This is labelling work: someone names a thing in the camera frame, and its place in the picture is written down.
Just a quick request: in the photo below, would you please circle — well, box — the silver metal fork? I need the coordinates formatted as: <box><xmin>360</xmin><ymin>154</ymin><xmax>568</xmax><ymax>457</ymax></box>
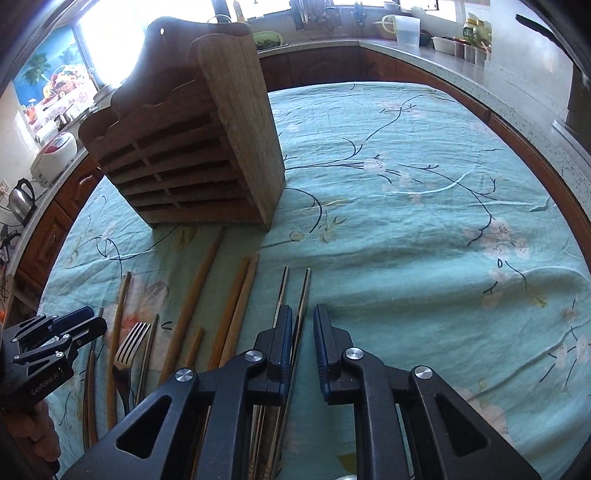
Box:
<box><xmin>112</xmin><ymin>322</ymin><xmax>151</xmax><ymax>415</ymax></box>

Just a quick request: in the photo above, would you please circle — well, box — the green colander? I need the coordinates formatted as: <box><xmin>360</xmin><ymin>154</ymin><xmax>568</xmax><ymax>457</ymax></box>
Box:
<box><xmin>252</xmin><ymin>31</ymin><xmax>283</xmax><ymax>51</ymax></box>

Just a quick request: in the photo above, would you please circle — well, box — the dark wooden chopstick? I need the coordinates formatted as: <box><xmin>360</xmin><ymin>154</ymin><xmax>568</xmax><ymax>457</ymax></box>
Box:
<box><xmin>106</xmin><ymin>271</ymin><xmax>131</xmax><ymax>429</ymax></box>

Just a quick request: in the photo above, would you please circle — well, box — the long wooden chopstick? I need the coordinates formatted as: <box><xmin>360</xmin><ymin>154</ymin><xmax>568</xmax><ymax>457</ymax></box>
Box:
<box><xmin>158</xmin><ymin>227</ymin><xmax>225</xmax><ymax>385</ymax></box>

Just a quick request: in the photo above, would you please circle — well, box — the metal chopstick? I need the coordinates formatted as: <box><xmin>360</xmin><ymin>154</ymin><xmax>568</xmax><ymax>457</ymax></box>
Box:
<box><xmin>273</xmin><ymin>266</ymin><xmax>290</xmax><ymax>328</ymax></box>
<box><xmin>259</xmin><ymin>268</ymin><xmax>311</xmax><ymax>480</ymax></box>

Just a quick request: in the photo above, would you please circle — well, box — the dish drying rack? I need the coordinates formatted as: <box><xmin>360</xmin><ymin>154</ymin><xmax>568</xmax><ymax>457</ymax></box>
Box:
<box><xmin>290</xmin><ymin>0</ymin><xmax>342</xmax><ymax>31</ymax></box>

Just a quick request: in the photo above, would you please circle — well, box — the white rice cooker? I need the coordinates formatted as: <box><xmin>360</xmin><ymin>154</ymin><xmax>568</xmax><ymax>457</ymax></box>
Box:
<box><xmin>30</xmin><ymin>132</ymin><xmax>78</xmax><ymax>188</ymax></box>

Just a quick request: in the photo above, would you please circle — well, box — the teal floral tablecloth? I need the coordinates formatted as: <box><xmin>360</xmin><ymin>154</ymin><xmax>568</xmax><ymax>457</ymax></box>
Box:
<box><xmin>40</xmin><ymin>83</ymin><xmax>590</xmax><ymax>479</ymax></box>

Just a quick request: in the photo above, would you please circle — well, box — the dark brown chopstick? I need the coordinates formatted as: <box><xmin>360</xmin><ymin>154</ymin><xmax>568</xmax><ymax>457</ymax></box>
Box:
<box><xmin>81</xmin><ymin>306</ymin><xmax>105</xmax><ymax>451</ymax></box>

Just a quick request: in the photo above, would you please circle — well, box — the steel electric kettle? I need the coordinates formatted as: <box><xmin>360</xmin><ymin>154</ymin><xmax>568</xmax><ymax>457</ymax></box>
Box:
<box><xmin>8</xmin><ymin>178</ymin><xmax>36</xmax><ymax>226</ymax></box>

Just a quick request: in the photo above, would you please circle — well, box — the left hand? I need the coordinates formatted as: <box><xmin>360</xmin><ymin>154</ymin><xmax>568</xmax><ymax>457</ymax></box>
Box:
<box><xmin>1</xmin><ymin>400</ymin><xmax>61</xmax><ymax>462</ymax></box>

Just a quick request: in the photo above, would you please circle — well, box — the fruit poster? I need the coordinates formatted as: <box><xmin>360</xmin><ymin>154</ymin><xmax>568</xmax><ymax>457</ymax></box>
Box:
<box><xmin>13</xmin><ymin>26</ymin><xmax>97</xmax><ymax>134</ymax></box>

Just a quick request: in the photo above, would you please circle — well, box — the black wok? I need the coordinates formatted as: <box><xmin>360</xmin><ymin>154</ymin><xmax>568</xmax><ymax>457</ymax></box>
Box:
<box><xmin>515</xmin><ymin>14</ymin><xmax>575</xmax><ymax>62</ymax></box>

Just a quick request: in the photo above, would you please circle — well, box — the wooden utensil holder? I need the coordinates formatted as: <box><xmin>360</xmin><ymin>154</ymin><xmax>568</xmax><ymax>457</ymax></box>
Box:
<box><xmin>79</xmin><ymin>17</ymin><xmax>286</xmax><ymax>229</ymax></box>

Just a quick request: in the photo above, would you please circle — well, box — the clear measuring jug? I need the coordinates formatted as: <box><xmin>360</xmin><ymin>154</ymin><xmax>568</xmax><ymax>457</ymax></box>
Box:
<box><xmin>381</xmin><ymin>15</ymin><xmax>421</xmax><ymax>47</ymax></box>

